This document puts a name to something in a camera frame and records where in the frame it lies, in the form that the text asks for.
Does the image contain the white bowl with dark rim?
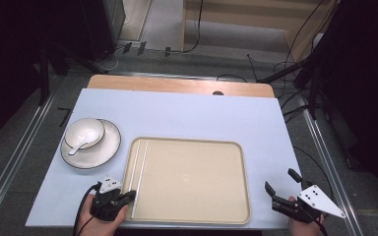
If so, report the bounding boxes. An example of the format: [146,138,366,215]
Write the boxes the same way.
[64,118,106,150]

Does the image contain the light wooden cabinet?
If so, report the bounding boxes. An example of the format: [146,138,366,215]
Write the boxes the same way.
[180,0,340,63]

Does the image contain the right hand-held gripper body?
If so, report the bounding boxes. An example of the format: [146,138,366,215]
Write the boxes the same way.
[271,185,347,225]

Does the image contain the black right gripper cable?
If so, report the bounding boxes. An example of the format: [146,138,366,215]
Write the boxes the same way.
[314,214,330,236]

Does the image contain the white ceramic spoon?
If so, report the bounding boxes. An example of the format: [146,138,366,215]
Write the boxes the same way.
[68,130,102,156]

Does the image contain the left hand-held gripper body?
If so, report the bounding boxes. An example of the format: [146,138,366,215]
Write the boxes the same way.
[90,176,130,221]

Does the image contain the black cable loop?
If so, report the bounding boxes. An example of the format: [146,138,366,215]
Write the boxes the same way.
[216,74,249,84]

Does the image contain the thin black floor cable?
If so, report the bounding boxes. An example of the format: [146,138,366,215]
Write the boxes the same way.
[292,146,335,198]

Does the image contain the white floor cable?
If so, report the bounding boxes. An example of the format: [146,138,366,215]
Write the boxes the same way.
[94,44,126,72]

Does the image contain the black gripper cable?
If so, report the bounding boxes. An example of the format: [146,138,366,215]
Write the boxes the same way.
[314,214,330,236]
[72,182,102,236]

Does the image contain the long black hanging cable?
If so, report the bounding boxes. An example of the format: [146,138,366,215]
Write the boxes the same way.
[180,0,205,54]

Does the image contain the beige plastic tray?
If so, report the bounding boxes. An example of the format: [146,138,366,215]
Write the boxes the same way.
[121,137,252,226]

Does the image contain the black stand leg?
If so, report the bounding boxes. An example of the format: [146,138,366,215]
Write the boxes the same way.
[256,54,313,85]

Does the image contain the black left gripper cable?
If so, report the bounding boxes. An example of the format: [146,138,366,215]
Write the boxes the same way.
[72,182,102,236]

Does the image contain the dark grey cabinet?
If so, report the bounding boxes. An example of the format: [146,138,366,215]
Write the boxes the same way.
[81,0,127,62]

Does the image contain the white table board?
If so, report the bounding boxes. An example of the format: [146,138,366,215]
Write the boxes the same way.
[25,88,305,230]

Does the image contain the white plate with dark rim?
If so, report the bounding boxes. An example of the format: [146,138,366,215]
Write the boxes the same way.
[59,118,122,170]

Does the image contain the person's left hand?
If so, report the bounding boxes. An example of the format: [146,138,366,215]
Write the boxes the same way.
[76,193,130,236]

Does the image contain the metal floor rail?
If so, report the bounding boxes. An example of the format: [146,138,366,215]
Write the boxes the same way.
[0,89,57,227]
[299,104,365,236]

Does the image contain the person's right hand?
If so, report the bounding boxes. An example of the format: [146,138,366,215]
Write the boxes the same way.
[286,196,326,236]

